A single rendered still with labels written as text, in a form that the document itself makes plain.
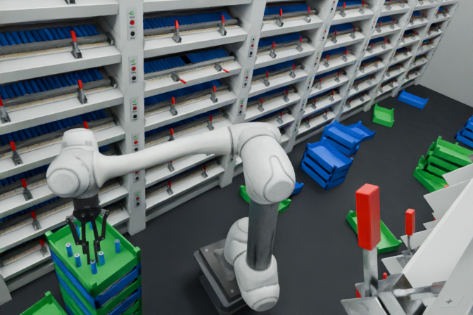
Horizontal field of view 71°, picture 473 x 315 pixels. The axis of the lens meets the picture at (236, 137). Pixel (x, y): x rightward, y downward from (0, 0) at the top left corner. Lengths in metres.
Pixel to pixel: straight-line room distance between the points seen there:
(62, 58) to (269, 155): 0.81
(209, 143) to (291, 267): 1.18
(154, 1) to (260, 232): 0.95
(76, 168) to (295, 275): 1.47
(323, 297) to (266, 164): 1.21
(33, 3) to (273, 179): 0.91
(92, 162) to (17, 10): 0.54
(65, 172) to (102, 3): 0.65
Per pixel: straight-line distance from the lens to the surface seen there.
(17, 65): 1.33
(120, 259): 1.44
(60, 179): 0.92
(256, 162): 0.99
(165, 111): 1.72
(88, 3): 1.32
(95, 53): 1.39
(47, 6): 1.27
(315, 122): 3.04
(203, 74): 1.72
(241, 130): 1.12
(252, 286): 1.42
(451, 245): 0.31
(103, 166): 0.96
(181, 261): 2.00
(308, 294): 2.03
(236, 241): 1.53
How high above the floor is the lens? 1.66
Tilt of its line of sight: 35 degrees down
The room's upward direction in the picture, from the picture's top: 10 degrees clockwise
